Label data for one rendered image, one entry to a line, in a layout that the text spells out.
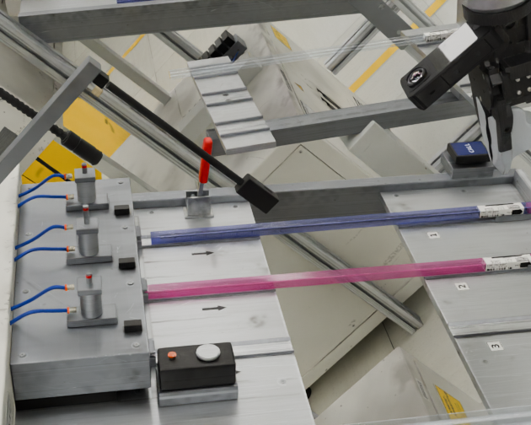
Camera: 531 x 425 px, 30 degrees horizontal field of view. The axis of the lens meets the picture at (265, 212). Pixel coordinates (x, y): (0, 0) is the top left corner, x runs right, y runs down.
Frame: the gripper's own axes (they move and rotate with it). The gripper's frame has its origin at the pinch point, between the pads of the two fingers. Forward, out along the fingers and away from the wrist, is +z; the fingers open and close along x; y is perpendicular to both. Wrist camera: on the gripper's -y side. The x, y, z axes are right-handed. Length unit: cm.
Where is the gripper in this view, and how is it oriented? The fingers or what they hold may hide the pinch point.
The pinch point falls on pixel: (496, 164)
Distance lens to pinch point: 117.8
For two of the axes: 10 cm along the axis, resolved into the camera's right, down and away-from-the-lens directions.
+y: 9.6, -2.8, 0.1
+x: -1.7, -5.3, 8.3
